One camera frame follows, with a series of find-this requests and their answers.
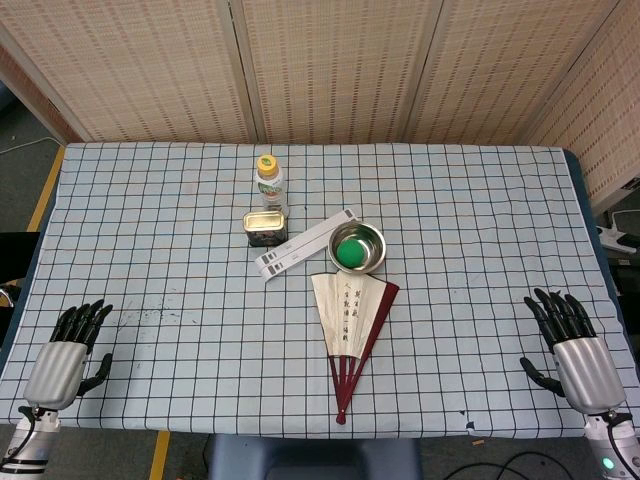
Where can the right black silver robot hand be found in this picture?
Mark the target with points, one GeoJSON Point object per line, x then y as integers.
{"type": "Point", "coordinates": [587, 370]}

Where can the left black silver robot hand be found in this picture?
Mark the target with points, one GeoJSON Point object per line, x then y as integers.
{"type": "Point", "coordinates": [55, 370]}

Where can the yellow capped drink bottle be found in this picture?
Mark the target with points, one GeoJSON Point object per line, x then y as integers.
{"type": "Point", "coordinates": [270, 187]}

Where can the white power strip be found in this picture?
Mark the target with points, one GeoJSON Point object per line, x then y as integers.
{"type": "Point", "coordinates": [612, 236]}

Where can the white paper strip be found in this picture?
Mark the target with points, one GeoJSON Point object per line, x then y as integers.
{"type": "Point", "coordinates": [296, 256]}
{"type": "Point", "coordinates": [287, 246]}

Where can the bamboo screen panel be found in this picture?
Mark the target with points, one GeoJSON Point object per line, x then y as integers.
{"type": "Point", "coordinates": [500, 70]}
{"type": "Point", "coordinates": [340, 65]}
{"type": "Point", "coordinates": [605, 125]}
{"type": "Point", "coordinates": [125, 65]}

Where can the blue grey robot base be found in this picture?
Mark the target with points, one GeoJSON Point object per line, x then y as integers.
{"type": "Point", "coordinates": [310, 457]}

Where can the blue checked tablecloth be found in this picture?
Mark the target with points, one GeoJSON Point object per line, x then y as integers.
{"type": "Point", "coordinates": [150, 225]}

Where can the red ribbed paper folding fan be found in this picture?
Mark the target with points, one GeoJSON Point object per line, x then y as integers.
{"type": "Point", "coordinates": [345, 310]}

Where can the gold rectangular tin can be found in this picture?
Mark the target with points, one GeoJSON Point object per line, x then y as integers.
{"type": "Point", "coordinates": [265, 227]}

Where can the green ball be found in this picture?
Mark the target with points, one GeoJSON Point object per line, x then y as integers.
{"type": "Point", "coordinates": [350, 254]}

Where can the black box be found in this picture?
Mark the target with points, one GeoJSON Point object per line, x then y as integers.
{"type": "Point", "coordinates": [17, 257]}

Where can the stainless steel bowl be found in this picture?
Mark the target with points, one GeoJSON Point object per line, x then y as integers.
{"type": "Point", "coordinates": [374, 245]}

